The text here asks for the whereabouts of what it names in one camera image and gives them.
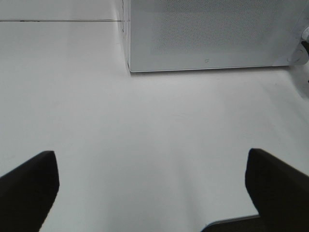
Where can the white microwave door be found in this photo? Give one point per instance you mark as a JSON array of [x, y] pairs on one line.
[[167, 35]]

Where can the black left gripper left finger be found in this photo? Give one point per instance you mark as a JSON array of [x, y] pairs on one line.
[[28, 192]]

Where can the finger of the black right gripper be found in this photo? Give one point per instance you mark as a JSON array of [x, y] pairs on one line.
[[305, 45]]

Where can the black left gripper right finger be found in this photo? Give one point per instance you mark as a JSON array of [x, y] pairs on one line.
[[279, 192]]

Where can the white microwave oven body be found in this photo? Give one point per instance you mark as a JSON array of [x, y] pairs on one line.
[[293, 51]]

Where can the white timer knob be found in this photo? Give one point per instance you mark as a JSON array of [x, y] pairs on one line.
[[305, 35]]

